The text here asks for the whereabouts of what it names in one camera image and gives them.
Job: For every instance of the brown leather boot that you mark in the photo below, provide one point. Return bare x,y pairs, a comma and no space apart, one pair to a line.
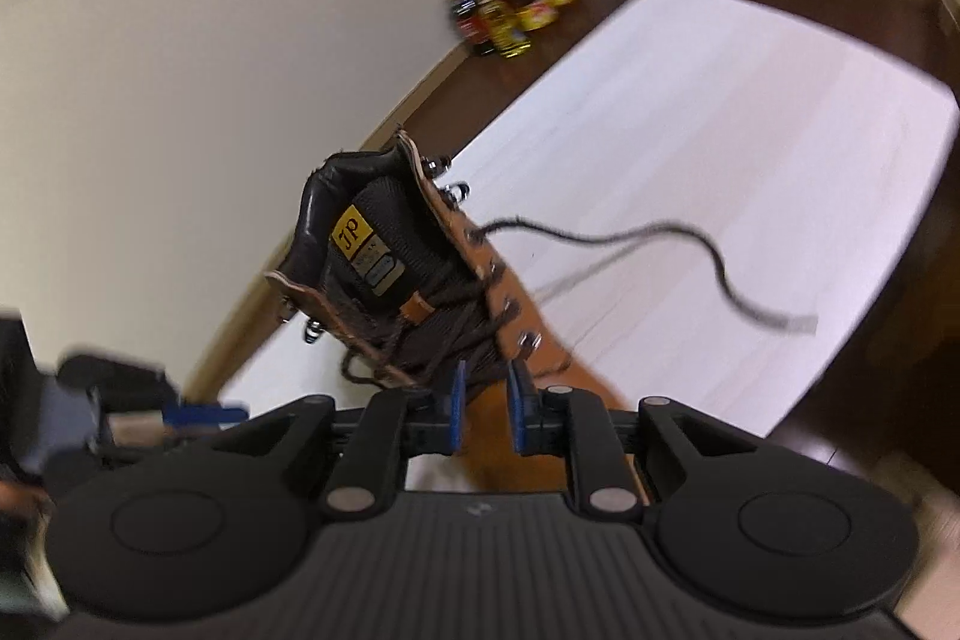
420,287

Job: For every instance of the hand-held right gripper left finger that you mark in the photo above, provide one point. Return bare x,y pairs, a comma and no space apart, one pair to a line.
454,411

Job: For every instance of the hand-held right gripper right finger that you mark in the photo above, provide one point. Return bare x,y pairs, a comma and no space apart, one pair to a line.
516,407

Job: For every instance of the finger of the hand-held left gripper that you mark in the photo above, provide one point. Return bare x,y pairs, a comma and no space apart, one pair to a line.
206,416

